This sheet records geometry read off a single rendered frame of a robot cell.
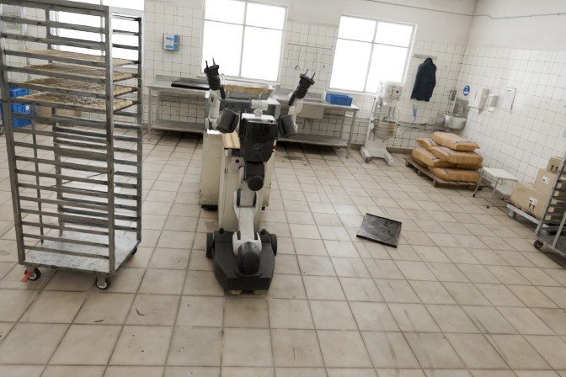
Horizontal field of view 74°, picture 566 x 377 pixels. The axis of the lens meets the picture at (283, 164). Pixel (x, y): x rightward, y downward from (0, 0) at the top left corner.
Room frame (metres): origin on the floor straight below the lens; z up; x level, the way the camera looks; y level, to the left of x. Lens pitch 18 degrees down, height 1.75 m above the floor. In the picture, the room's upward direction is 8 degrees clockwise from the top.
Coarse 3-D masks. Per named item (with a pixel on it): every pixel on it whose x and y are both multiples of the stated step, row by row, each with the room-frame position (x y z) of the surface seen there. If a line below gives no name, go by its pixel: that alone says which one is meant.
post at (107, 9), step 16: (112, 64) 2.16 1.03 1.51; (112, 80) 2.16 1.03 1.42; (112, 96) 2.15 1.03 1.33; (112, 112) 2.15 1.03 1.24; (112, 128) 2.15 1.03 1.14; (112, 144) 2.14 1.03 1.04; (112, 160) 2.14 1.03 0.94; (112, 176) 2.14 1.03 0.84; (112, 192) 2.14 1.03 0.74; (112, 208) 2.13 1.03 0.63; (112, 224) 2.13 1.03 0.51; (112, 240) 2.13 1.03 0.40; (112, 256) 2.13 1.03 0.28; (112, 272) 2.13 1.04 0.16
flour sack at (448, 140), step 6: (438, 132) 6.04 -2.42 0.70; (432, 138) 6.05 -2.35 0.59; (438, 138) 5.90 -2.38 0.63; (444, 138) 5.78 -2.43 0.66; (450, 138) 5.73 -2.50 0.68; (456, 138) 5.80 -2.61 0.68; (462, 138) 5.89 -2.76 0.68; (444, 144) 5.73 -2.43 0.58; (450, 144) 5.61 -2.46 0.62; (456, 144) 5.52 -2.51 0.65; (462, 144) 5.50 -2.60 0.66; (468, 144) 5.53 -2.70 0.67; (474, 144) 5.56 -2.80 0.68; (456, 150) 5.55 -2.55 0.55; (462, 150) 5.56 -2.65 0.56; (468, 150) 5.59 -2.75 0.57
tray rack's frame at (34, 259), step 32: (0, 0) 2.16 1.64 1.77; (32, 0) 2.13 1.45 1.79; (64, 0) 2.13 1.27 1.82; (0, 32) 2.13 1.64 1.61; (0, 64) 2.13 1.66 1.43; (32, 128) 2.36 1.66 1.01; (64, 224) 2.60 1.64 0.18; (32, 256) 2.20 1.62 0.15; (64, 256) 2.25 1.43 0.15; (128, 256) 2.37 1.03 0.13
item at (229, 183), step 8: (224, 152) 3.10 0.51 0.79; (232, 152) 2.97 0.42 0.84; (240, 152) 3.00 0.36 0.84; (224, 160) 3.01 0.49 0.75; (224, 168) 2.92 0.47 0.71; (264, 168) 2.93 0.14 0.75; (224, 176) 2.87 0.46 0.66; (232, 176) 2.87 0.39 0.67; (264, 176) 2.93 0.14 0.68; (224, 184) 2.86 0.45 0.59; (232, 184) 2.88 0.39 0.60; (240, 184) 2.89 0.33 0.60; (224, 192) 2.86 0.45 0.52; (232, 192) 2.88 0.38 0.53; (224, 200) 2.86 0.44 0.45; (224, 208) 2.86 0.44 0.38; (224, 216) 2.86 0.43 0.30; (232, 216) 2.88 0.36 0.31; (256, 216) 2.92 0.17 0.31; (224, 224) 2.87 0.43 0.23; (232, 224) 2.88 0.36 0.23; (256, 224) 2.93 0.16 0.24
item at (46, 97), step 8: (24, 96) 2.26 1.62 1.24; (32, 96) 2.28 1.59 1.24; (40, 96) 2.32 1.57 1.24; (48, 96) 2.34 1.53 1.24; (56, 96) 2.38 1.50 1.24; (64, 96) 2.44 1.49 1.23; (72, 96) 2.44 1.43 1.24; (80, 96) 2.47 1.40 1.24; (72, 104) 2.21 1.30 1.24; (80, 104) 2.22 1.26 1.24; (88, 104) 2.26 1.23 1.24; (96, 104) 2.28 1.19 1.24; (104, 104) 2.32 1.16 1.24; (120, 104) 2.38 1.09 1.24; (128, 104) 2.47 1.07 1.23
